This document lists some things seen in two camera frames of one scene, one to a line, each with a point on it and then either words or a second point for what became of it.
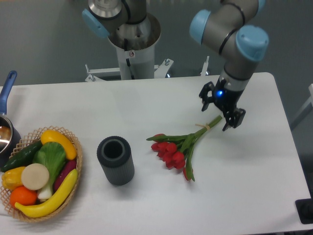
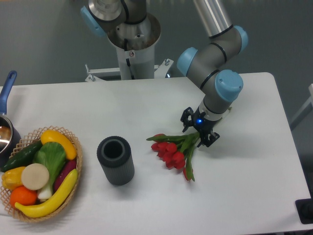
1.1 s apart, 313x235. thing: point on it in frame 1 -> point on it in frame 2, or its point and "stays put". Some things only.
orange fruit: [21, 195] stays put
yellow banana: [53, 203] stays put
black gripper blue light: [226, 100] -> [202, 125]
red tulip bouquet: [176, 150] stays put
